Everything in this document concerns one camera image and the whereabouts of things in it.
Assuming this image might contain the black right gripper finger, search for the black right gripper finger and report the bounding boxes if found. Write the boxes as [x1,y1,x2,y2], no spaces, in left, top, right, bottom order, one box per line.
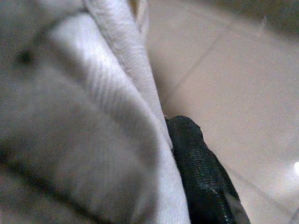
[164,114,251,224]

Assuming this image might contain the cream denim jeans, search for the cream denim jeans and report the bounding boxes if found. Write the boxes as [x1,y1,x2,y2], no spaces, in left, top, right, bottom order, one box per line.
[0,0,191,224]

